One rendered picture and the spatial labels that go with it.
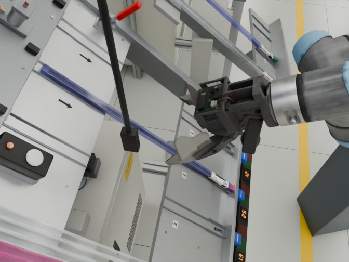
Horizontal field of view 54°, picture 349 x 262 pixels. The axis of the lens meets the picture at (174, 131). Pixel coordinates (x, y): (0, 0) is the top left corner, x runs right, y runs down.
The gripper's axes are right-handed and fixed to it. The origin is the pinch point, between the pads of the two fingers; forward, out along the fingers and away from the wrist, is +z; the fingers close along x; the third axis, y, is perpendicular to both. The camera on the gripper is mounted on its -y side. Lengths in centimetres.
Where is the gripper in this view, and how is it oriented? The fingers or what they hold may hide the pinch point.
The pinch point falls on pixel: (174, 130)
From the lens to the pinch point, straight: 65.5
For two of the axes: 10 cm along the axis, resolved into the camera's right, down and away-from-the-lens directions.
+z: -8.4, 1.6, 5.2
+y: -5.1, -5.4, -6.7
